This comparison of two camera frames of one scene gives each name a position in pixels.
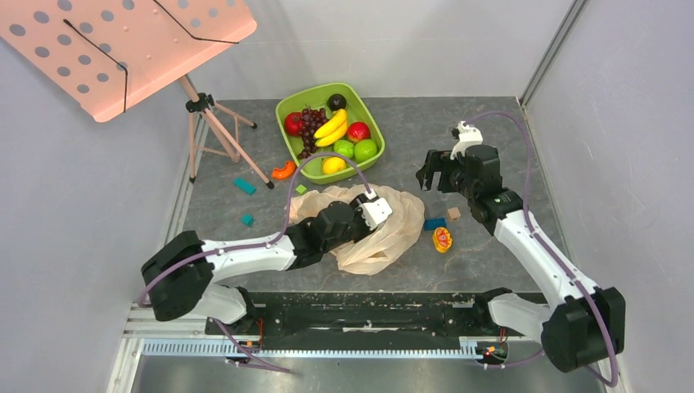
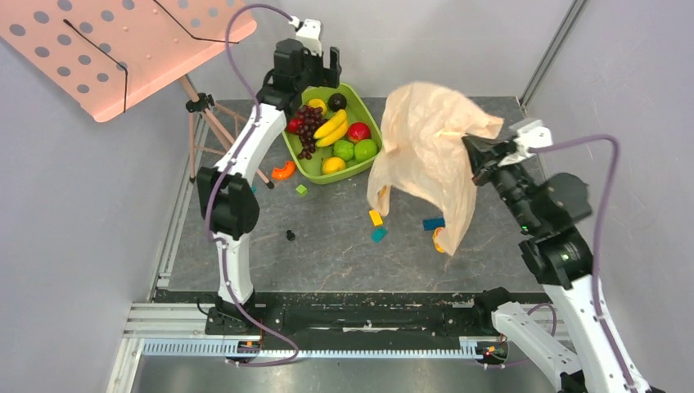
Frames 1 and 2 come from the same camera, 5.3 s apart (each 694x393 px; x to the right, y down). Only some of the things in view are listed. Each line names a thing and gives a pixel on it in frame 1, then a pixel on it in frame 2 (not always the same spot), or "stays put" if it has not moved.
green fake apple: [364, 149] stays put
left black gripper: [367, 229] -> [326, 77]
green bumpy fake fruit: [344, 147] stays put
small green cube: [301, 190] stays put
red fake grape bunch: [312, 120] stays put
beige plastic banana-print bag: [386, 244] -> [423, 148]
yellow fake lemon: [332, 164] stays put
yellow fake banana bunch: [334, 130] stays put
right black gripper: [441, 173] -> [488, 160]
